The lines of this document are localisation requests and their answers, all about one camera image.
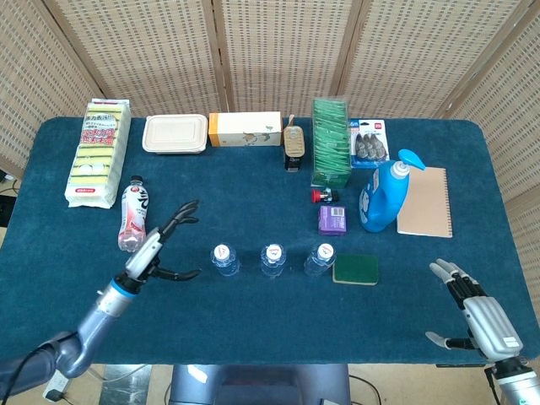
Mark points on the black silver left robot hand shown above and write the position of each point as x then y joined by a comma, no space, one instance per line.
145,255

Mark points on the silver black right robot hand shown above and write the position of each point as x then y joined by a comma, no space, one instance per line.
489,318

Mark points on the clear water bottle white cap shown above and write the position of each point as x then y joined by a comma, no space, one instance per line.
224,261
273,261

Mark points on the clear bottle with purple label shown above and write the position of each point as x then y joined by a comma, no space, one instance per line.
318,263

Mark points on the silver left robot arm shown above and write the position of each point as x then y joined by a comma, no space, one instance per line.
97,312

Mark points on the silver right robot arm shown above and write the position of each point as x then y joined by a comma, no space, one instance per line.
523,384

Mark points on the pink drink bottle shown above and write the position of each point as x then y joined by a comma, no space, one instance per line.
134,211

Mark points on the yellow sponge multipack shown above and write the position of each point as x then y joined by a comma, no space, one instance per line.
99,156

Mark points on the beige lidded food container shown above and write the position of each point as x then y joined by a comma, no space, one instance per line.
175,133

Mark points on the blue table cloth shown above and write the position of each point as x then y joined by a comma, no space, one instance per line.
253,320

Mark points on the brown spiral notebook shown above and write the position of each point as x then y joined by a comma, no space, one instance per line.
428,202

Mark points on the silver metal table leg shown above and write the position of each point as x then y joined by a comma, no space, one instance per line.
126,386

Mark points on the green yellow scouring sponge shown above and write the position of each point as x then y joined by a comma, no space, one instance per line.
355,268

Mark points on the white power strip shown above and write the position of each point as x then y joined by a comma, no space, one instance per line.
59,388

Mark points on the blue detergent bottle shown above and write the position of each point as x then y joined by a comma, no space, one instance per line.
379,202

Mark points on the white orange tea box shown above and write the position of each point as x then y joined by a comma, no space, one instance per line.
244,126

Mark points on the dark robot torso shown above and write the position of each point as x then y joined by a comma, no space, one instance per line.
261,386

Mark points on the gold black tin can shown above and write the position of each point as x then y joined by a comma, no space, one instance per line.
293,145

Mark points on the purple wrapped box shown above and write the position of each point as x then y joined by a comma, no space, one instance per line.
332,220

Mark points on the binder clips blister pack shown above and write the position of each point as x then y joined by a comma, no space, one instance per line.
369,143

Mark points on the green packet stack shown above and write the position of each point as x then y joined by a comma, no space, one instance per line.
331,143

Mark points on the woven folding screen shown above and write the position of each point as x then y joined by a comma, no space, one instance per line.
274,55

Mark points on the red push button switch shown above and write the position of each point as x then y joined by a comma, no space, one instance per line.
317,196

